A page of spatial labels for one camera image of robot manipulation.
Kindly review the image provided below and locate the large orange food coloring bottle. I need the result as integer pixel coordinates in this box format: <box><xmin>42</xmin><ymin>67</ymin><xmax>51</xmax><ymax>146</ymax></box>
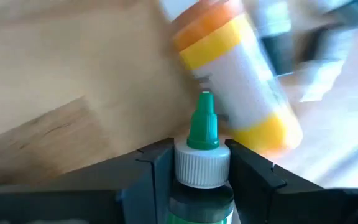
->
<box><xmin>158</xmin><ymin>0</ymin><xmax>304</xmax><ymax>156</ymax></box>

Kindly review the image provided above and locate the small white-capped dropper bottle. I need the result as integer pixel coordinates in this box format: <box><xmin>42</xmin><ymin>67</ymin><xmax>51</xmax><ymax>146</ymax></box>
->
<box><xmin>250</xmin><ymin>0</ymin><xmax>295</xmax><ymax>75</ymax></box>

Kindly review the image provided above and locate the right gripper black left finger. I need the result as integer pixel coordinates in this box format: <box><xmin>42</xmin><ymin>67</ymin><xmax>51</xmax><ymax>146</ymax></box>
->
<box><xmin>0</xmin><ymin>138</ymin><xmax>176</xmax><ymax>224</ymax></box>

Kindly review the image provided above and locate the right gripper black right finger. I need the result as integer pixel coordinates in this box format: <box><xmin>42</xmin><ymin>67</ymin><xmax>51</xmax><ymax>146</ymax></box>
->
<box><xmin>224</xmin><ymin>139</ymin><xmax>347</xmax><ymax>224</ymax></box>

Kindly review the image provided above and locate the large green food coloring bottle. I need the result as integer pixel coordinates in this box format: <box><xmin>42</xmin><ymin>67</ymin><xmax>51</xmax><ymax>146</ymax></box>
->
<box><xmin>165</xmin><ymin>91</ymin><xmax>241</xmax><ymax>224</ymax></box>

